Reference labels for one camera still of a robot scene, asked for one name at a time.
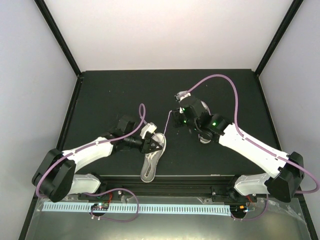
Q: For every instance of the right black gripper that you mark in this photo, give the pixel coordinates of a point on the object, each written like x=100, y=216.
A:
x=176, y=122

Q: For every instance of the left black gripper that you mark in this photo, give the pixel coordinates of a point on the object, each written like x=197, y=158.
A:
x=148, y=142

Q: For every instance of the grey sneaker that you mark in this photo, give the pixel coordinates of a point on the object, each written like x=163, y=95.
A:
x=148, y=171
x=204, y=138

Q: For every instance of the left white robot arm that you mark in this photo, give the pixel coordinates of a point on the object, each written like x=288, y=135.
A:
x=57, y=177

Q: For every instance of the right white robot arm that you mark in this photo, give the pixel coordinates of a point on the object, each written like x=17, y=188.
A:
x=282, y=171

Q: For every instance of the left small circuit board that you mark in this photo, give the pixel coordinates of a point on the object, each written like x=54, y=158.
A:
x=100, y=206

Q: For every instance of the small circuit board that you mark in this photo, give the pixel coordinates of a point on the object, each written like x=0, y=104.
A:
x=242, y=208
x=100, y=206

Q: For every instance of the right small circuit board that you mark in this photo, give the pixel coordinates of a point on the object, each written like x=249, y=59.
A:
x=242, y=208

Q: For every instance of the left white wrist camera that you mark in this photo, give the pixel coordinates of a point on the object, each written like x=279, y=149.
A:
x=148, y=128

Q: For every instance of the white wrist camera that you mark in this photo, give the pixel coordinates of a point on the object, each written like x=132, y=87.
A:
x=181, y=95
x=148, y=128

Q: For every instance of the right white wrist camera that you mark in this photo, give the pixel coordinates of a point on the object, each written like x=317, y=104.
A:
x=181, y=95

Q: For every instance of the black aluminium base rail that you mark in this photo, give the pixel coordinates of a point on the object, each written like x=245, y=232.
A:
x=216, y=188

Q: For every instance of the white slotted cable duct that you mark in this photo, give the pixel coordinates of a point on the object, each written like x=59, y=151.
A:
x=132, y=208

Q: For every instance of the right black frame post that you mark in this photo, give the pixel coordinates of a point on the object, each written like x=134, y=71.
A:
x=280, y=32

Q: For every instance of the black frame post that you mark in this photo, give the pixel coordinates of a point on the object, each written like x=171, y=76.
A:
x=280, y=32
x=49, y=19

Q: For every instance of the left black frame post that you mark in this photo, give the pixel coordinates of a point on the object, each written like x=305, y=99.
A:
x=49, y=19

